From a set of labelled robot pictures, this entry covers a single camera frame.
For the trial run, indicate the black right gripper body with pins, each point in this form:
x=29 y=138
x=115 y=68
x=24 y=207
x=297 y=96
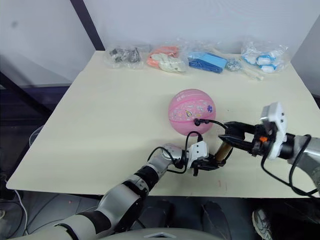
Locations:
x=261 y=146

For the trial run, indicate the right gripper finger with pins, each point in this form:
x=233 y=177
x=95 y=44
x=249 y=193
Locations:
x=236 y=128
x=236 y=142

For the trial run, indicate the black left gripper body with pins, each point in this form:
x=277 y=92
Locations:
x=201 y=164

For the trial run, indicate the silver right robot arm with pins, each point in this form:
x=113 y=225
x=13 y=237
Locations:
x=306 y=155

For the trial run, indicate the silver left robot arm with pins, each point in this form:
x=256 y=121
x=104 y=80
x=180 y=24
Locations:
x=120 y=200

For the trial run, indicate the pink printed ball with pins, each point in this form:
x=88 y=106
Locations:
x=190 y=110

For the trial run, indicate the pale wooden sticks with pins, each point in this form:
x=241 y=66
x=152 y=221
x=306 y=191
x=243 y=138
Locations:
x=252 y=73

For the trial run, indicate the small bag of metal pieces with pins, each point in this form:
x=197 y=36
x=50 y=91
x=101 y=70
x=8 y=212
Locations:
x=233 y=65

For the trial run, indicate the bag of white blue rolls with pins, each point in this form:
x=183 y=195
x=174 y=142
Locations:
x=263 y=60

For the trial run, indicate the plastic bag of blue parts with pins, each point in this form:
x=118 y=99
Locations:
x=205 y=61

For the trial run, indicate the grey white sneaker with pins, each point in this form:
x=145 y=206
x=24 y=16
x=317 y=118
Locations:
x=262 y=223

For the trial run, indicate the bag of orange white parts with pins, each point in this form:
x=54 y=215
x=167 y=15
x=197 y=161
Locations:
x=165 y=60

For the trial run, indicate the plastic bag of black parts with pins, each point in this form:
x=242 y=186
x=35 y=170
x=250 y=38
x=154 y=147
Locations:
x=125 y=55

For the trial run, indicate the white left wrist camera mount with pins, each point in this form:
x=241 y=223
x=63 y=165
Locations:
x=198 y=150

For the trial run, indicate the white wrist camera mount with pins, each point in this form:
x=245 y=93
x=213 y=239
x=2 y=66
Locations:
x=198 y=150
x=277 y=120

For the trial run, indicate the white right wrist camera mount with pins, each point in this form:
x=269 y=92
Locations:
x=277 y=120

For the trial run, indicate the dark slanted post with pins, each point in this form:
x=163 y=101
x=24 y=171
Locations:
x=87 y=25

